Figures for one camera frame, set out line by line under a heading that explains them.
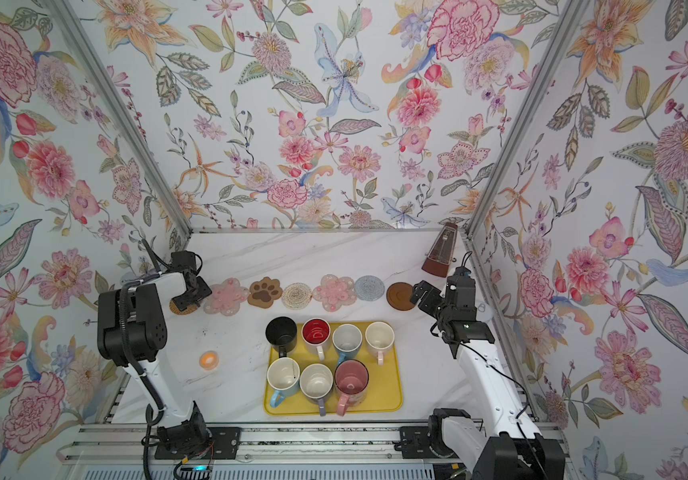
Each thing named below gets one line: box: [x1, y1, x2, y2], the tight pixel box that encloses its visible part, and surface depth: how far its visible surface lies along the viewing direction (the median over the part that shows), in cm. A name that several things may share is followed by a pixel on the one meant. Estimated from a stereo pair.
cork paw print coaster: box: [247, 276, 283, 309], surface depth 106 cm
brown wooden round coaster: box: [386, 282, 415, 311], surface depth 105 cm
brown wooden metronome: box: [421, 222, 458, 278], surface depth 105 cm
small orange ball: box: [199, 350, 219, 370], surface depth 90 cm
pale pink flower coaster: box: [203, 278, 249, 317], surface depth 103 cm
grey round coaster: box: [354, 275, 385, 302], surface depth 106 cm
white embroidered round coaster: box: [281, 282, 313, 310], surface depth 103 cm
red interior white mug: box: [301, 317, 331, 361], surface depth 88 cm
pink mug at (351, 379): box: [334, 359, 370, 417], surface depth 77 cm
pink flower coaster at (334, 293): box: [312, 274, 357, 312], surface depth 106 cm
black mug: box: [265, 316, 298, 358], surface depth 87 cm
